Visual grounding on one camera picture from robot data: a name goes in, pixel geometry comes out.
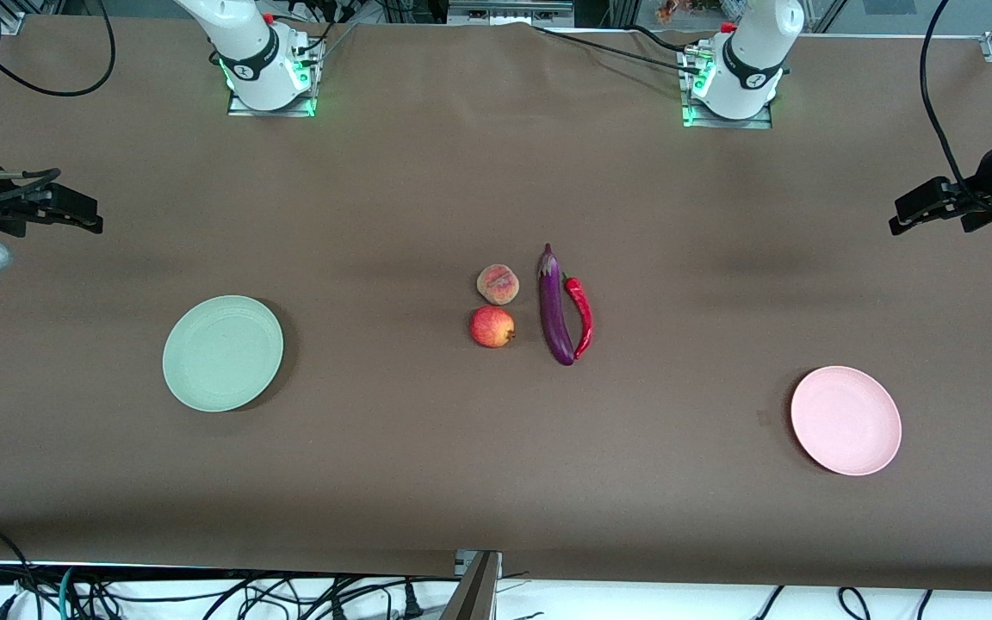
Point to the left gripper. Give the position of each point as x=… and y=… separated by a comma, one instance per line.
x=981, y=207

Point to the red chili pepper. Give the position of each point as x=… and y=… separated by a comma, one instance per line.
x=584, y=314

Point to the purple eggplant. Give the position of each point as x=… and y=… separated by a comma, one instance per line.
x=554, y=319

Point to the peach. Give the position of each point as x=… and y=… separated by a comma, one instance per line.
x=498, y=284

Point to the red apple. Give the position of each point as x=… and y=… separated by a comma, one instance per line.
x=492, y=327

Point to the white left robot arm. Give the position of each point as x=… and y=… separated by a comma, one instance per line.
x=750, y=52

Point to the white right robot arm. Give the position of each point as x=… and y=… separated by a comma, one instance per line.
x=255, y=52

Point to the light green plate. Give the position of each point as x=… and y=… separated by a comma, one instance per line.
x=222, y=353

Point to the pink plate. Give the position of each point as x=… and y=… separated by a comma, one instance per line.
x=846, y=420

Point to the small orange object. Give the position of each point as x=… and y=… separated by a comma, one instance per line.
x=666, y=10

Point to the brown table cloth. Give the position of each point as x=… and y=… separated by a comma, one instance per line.
x=461, y=474

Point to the black power plug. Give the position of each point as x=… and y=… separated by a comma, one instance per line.
x=411, y=603

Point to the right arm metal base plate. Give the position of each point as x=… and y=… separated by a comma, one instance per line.
x=246, y=110

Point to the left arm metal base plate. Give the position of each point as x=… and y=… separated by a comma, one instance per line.
x=703, y=123

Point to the grey metal frame box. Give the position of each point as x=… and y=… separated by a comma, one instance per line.
x=509, y=10

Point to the aluminium profile post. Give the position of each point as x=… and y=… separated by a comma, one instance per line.
x=474, y=594

